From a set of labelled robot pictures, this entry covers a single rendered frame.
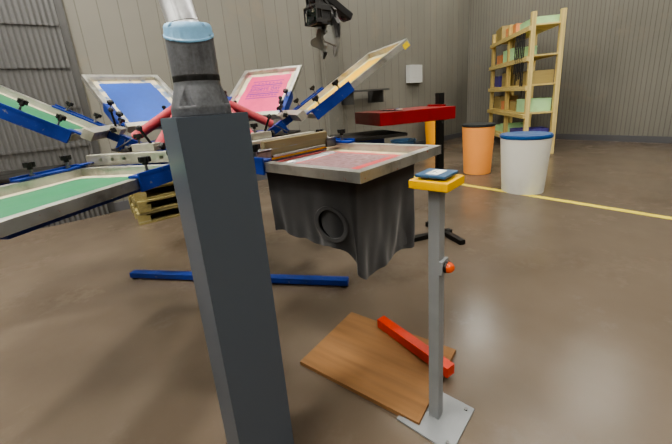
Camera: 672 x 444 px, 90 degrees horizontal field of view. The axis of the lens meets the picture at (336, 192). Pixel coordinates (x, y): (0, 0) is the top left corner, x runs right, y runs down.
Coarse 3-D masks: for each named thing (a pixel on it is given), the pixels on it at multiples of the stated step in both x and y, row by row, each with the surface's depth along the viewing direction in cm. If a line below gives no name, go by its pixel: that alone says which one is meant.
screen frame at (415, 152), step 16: (336, 144) 181; (352, 144) 174; (368, 144) 167; (384, 144) 161; (400, 144) 157; (416, 144) 154; (400, 160) 122; (416, 160) 131; (304, 176) 122; (320, 176) 117; (336, 176) 112; (352, 176) 107; (368, 176) 109
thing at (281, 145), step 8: (296, 136) 161; (304, 136) 165; (312, 136) 169; (320, 136) 173; (264, 144) 148; (272, 144) 151; (280, 144) 154; (288, 144) 158; (296, 144) 162; (304, 144) 166; (312, 144) 170; (320, 144) 174; (272, 152) 152; (280, 152) 155
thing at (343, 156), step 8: (320, 152) 176; (344, 152) 170; (352, 152) 168; (360, 152) 166; (344, 160) 147; (352, 160) 146; (360, 160) 144; (368, 160) 143; (376, 160) 142; (384, 160) 140
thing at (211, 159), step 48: (192, 144) 82; (240, 144) 89; (192, 192) 84; (240, 192) 92; (192, 240) 94; (240, 240) 94; (240, 288) 96; (240, 336) 99; (240, 384) 102; (240, 432) 104; (288, 432) 117
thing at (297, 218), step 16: (272, 176) 146; (288, 176) 139; (272, 192) 150; (288, 192) 142; (304, 192) 135; (320, 192) 129; (336, 192) 123; (272, 208) 153; (288, 208) 146; (304, 208) 138; (320, 208) 131; (336, 208) 126; (288, 224) 149; (304, 224) 143; (320, 224) 135; (336, 224) 129; (320, 240) 139; (336, 240) 129; (352, 240) 127; (352, 256) 131
